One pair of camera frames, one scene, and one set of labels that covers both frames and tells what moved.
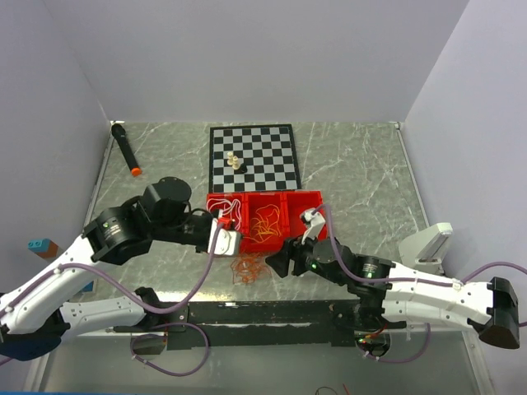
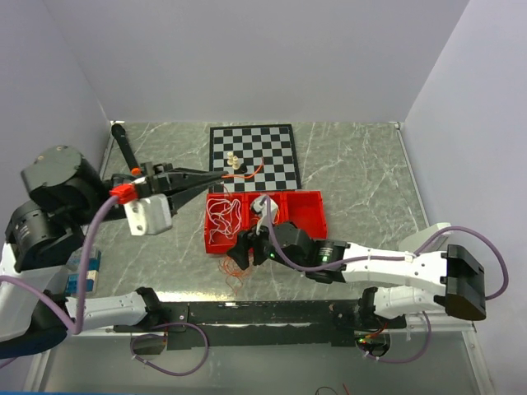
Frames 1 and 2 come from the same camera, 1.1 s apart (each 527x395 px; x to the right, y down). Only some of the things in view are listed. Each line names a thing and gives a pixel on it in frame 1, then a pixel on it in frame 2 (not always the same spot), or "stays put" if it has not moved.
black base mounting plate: (262, 324) stays put
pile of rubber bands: (249, 267) to (231, 267)
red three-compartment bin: (266, 220) stays put
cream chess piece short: (236, 165) stays put
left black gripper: (210, 219) to (164, 175)
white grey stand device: (423, 248) stays put
